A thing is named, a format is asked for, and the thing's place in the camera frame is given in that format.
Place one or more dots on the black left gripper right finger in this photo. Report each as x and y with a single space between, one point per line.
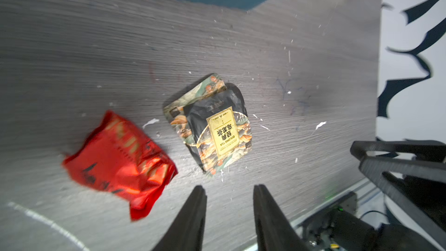
274 232

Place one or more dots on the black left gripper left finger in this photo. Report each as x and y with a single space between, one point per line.
187 230

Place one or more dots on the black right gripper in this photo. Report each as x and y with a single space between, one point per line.
410 173

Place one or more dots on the yellow oolong tea bag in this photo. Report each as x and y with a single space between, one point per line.
212 121

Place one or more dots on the red foil tea bag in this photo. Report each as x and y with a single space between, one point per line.
118 157

